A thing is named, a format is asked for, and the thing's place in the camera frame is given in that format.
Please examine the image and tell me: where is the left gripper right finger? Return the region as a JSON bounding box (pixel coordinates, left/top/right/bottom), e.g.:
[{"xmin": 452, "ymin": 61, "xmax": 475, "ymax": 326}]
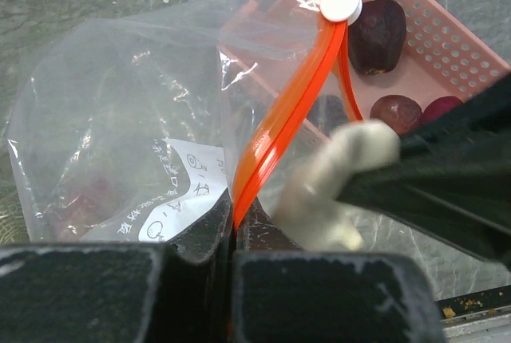
[{"xmin": 236, "ymin": 198, "xmax": 301, "ymax": 250}]

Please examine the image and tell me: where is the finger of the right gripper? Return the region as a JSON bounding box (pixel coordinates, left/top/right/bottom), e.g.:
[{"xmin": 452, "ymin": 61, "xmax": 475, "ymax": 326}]
[{"xmin": 337, "ymin": 74, "xmax": 510, "ymax": 267}]

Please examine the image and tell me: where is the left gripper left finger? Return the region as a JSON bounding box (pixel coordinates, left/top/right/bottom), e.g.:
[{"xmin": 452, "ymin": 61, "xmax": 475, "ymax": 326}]
[{"xmin": 167, "ymin": 189, "xmax": 232, "ymax": 264}]

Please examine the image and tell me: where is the white garlic bulb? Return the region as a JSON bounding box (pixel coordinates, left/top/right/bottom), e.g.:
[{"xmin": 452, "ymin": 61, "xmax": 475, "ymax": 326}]
[{"xmin": 271, "ymin": 120, "xmax": 400, "ymax": 251}]

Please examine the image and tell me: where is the magenta dragon fruit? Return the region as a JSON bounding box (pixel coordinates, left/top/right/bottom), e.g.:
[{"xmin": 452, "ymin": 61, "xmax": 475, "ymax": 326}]
[{"xmin": 421, "ymin": 96, "xmax": 463, "ymax": 124}]

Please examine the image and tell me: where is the small dark red plum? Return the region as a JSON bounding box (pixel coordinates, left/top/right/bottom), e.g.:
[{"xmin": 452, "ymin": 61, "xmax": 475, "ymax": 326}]
[{"xmin": 370, "ymin": 95, "xmax": 422, "ymax": 134}]

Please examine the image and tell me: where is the pink plastic basket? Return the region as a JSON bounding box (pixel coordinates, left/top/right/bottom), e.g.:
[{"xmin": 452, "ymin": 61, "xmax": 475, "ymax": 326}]
[{"xmin": 217, "ymin": 0, "xmax": 511, "ymax": 148}]

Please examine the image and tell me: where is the green netted melon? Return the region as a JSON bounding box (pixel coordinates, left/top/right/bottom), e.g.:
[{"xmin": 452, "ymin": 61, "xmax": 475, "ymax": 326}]
[{"xmin": 0, "ymin": 179, "xmax": 30, "ymax": 245}]

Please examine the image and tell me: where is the aluminium mounting rail frame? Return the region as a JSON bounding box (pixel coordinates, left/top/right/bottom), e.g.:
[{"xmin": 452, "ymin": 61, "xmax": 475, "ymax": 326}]
[{"xmin": 437, "ymin": 286, "xmax": 511, "ymax": 343}]

